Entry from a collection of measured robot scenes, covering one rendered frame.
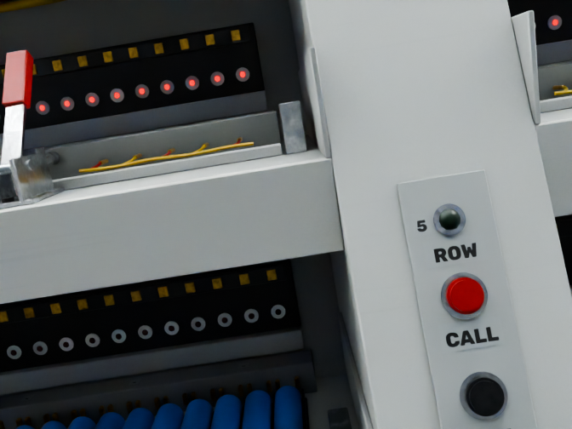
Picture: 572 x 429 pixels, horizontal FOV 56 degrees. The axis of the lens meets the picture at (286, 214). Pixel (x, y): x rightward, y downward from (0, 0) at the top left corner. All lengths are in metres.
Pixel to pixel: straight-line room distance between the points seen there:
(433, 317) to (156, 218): 0.13
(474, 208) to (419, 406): 0.09
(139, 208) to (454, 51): 0.17
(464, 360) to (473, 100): 0.12
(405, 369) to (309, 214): 0.08
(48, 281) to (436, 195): 0.19
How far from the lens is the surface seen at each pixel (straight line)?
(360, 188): 0.25
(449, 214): 0.25
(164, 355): 0.43
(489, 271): 0.26
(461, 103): 0.27
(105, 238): 0.27
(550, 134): 0.28
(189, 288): 0.41
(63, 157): 0.35
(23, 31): 0.56
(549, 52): 0.49
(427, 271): 0.25
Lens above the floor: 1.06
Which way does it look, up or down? 7 degrees up
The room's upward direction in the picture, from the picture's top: 9 degrees counter-clockwise
